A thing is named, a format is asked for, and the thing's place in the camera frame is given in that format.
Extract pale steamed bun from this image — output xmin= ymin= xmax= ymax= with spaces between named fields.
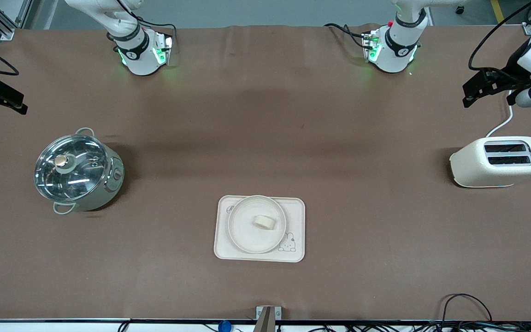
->
xmin=253 ymin=215 xmax=277 ymax=230

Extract cream round plate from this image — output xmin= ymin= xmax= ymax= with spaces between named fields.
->
xmin=227 ymin=195 xmax=287 ymax=254

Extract cream two-slot toaster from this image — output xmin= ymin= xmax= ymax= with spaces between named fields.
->
xmin=449 ymin=136 xmax=531 ymax=189

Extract glass pot lid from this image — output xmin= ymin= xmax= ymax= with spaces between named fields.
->
xmin=34 ymin=134 xmax=109 ymax=202

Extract pale green electric cooking pot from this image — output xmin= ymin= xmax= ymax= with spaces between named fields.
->
xmin=34 ymin=128 xmax=125 ymax=215

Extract brown table mat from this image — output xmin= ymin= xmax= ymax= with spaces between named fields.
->
xmin=0 ymin=23 xmax=531 ymax=322

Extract cream rabbit print tray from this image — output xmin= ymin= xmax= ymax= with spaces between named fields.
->
xmin=213 ymin=195 xmax=306 ymax=263

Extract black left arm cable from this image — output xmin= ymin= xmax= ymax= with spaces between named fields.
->
xmin=468 ymin=0 xmax=531 ymax=71

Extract white toaster power cable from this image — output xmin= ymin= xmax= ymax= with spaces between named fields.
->
xmin=485 ymin=90 xmax=516 ymax=139

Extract metal arm base connector bracket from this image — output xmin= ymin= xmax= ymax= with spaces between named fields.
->
xmin=361 ymin=30 xmax=382 ymax=63
xmin=154 ymin=31 xmax=174 ymax=66

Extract black looped cable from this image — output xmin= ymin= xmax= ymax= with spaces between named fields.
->
xmin=441 ymin=293 xmax=494 ymax=326

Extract black tangled cable bundle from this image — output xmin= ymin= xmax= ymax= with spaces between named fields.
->
xmin=307 ymin=322 xmax=531 ymax=332

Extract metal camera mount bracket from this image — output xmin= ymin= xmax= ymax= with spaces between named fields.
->
xmin=255 ymin=306 xmax=282 ymax=332

